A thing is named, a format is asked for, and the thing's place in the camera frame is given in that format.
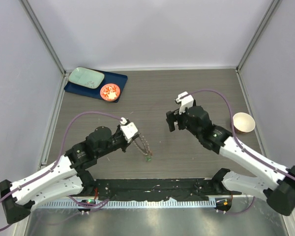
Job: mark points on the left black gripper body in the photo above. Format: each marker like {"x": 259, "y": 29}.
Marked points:
{"x": 119, "y": 140}

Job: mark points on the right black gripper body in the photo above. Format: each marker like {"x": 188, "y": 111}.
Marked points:
{"x": 183, "y": 120}

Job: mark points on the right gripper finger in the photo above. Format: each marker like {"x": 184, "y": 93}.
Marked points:
{"x": 171, "y": 124}
{"x": 171, "y": 116}

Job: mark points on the large metal keyring with rings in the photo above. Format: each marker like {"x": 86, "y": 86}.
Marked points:
{"x": 143, "y": 146}

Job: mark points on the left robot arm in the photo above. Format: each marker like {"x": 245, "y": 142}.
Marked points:
{"x": 66, "y": 176}

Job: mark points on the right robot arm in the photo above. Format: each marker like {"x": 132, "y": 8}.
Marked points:
{"x": 272, "y": 182}

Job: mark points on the red patterned small bowl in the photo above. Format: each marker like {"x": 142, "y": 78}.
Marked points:
{"x": 110, "y": 92}

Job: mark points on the dark blue tray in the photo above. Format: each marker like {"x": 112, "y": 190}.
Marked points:
{"x": 110, "y": 78}

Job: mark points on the white brown bowl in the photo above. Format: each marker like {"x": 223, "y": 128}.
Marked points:
{"x": 243, "y": 123}

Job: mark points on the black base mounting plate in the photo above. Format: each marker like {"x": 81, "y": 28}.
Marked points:
{"x": 156, "y": 190}

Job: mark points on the light green rectangular plate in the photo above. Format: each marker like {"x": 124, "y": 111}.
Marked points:
{"x": 86, "y": 77}

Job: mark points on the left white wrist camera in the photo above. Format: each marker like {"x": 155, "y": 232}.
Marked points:
{"x": 129, "y": 130}

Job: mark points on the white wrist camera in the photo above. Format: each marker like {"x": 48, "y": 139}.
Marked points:
{"x": 129, "y": 130}
{"x": 185, "y": 100}

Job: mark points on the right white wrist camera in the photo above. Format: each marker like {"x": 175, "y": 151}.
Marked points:
{"x": 185, "y": 100}

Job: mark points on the slotted cable duct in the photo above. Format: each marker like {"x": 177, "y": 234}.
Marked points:
{"x": 171, "y": 203}

